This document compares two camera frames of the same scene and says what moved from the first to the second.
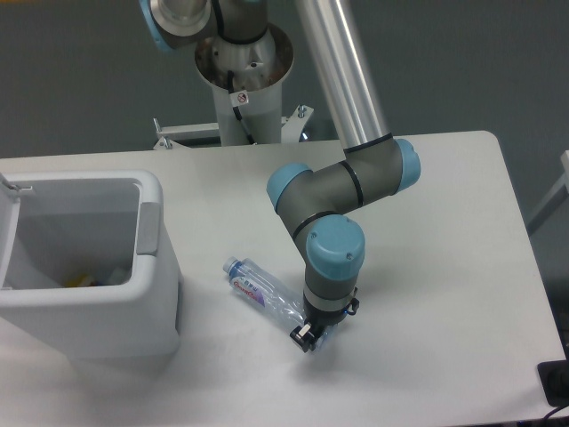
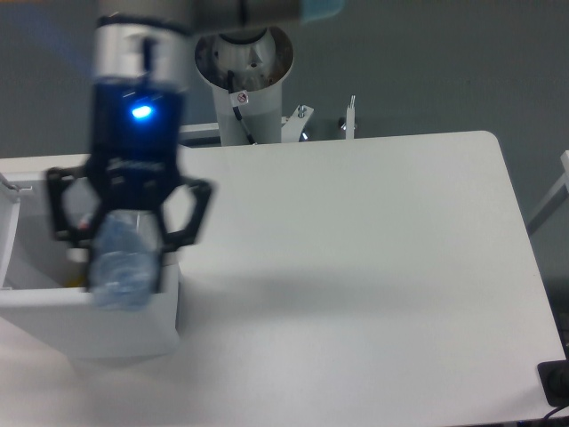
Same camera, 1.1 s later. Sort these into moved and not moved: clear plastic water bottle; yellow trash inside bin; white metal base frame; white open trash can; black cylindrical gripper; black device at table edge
Moved: clear plastic water bottle; black cylindrical gripper
Not moved: yellow trash inside bin; black device at table edge; white metal base frame; white open trash can
